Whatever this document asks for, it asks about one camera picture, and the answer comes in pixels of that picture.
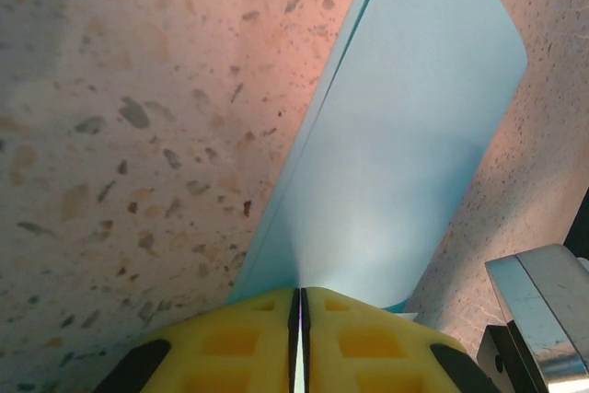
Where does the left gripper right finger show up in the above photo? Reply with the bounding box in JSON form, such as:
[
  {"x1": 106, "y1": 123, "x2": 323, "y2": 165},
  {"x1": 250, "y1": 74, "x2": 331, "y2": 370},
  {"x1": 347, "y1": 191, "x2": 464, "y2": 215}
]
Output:
[{"x1": 300, "y1": 285, "x2": 502, "y2": 393}]

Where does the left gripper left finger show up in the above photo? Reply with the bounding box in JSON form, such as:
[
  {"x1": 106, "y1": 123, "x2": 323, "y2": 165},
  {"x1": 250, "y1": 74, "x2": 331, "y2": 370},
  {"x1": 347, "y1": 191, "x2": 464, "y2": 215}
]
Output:
[{"x1": 94, "y1": 288, "x2": 301, "y2": 393}]

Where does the light blue paper sheet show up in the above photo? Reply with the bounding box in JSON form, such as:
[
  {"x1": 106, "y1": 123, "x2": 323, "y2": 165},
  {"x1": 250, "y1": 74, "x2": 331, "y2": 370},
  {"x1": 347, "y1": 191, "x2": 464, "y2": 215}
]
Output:
[{"x1": 228, "y1": 0, "x2": 529, "y2": 393}]

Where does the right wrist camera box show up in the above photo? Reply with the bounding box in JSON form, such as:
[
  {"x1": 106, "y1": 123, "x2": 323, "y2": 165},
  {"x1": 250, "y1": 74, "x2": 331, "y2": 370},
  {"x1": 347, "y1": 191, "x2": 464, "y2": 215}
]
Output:
[{"x1": 484, "y1": 243, "x2": 589, "y2": 393}]

